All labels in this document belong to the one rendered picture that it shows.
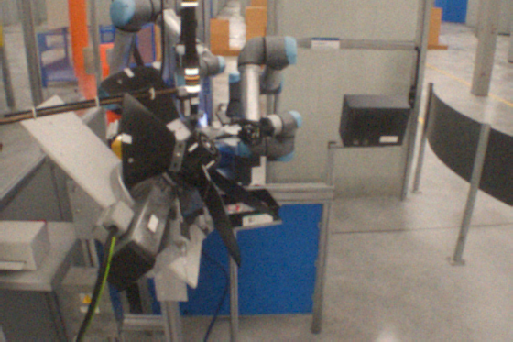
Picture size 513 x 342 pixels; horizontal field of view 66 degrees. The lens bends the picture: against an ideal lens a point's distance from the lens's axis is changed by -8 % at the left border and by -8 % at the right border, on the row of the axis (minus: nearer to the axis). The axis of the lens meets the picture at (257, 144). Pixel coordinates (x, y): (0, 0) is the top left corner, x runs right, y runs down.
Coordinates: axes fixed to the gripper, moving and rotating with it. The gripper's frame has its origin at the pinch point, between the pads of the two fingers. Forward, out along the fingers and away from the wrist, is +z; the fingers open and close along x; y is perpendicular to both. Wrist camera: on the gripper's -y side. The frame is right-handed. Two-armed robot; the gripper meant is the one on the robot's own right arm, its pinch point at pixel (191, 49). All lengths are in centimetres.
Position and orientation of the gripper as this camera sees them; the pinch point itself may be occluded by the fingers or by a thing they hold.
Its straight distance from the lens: 128.9
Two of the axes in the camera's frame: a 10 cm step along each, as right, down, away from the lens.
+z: 2.2, 3.4, -9.1
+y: 0.0, 9.4, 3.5
